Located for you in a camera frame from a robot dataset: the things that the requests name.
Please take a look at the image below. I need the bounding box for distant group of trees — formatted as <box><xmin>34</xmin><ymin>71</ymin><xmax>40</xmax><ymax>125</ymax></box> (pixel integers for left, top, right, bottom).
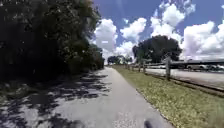
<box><xmin>107</xmin><ymin>54</ymin><xmax>134</xmax><ymax>66</ymax></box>

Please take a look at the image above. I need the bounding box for grey asphalt path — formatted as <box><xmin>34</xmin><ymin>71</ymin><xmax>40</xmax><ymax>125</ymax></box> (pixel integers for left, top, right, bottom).
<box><xmin>0</xmin><ymin>66</ymin><xmax>176</xmax><ymax>128</ymax></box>

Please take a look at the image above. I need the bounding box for broad dark tree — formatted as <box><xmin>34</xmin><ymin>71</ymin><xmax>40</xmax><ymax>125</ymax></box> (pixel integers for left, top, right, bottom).
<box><xmin>132</xmin><ymin>34</ymin><xmax>183</xmax><ymax>65</ymax></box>

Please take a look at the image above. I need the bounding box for row of trees and bushes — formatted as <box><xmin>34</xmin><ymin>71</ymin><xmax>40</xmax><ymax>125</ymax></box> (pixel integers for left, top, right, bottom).
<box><xmin>0</xmin><ymin>0</ymin><xmax>106</xmax><ymax>83</ymax></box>

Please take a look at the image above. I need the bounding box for row of parked vehicles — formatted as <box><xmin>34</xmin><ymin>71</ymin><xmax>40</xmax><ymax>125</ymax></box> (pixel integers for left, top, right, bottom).
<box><xmin>179</xmin><ymin>63</ymin><xmax>224</xmax><ymax>72</ymax></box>

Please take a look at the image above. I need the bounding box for pale road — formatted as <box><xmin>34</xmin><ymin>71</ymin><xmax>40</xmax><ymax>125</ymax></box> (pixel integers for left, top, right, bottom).
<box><xmin>146</xmin><ymin>68</ymin><xmax>224</xmax><ymax>90</ymax></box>

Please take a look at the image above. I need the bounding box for wooden post fence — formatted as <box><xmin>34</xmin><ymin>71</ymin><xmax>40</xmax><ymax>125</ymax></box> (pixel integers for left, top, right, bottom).
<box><xmin>124</xmin><ymin>55</ymin><xmax>224</xmax><ymax>99</ymax></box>

